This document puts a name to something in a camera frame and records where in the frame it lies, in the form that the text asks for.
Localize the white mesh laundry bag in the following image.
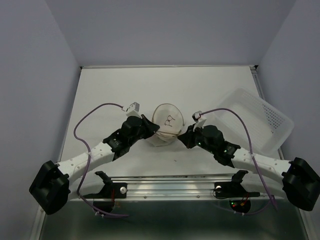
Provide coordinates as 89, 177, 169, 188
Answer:
147, 103, 185, 147

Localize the aluminium mounting rail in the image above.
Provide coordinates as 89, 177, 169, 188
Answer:
68, 173, 287, 202

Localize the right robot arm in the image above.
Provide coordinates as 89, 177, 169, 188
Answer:
178, 125, 320, 212

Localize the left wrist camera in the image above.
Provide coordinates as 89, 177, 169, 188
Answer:
121, 102, 141, 118

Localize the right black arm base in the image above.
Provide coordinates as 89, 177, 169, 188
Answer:
212, 170, 260, 215

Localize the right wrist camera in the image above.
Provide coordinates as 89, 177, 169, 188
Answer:
192, 111, 207, 132

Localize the white perforated plastic basket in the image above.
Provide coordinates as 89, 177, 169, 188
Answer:
216, 87, 295, 155

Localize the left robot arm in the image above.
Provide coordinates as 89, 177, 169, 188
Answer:
29, 114, 160, 215

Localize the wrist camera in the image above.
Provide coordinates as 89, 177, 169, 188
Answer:
192, 111, 207, 132
121, 102, 141, 118

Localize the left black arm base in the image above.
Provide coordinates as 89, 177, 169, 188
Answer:
80, 171, 129, 219

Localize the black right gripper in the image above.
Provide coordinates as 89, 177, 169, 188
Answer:
178, 122, 216, 154

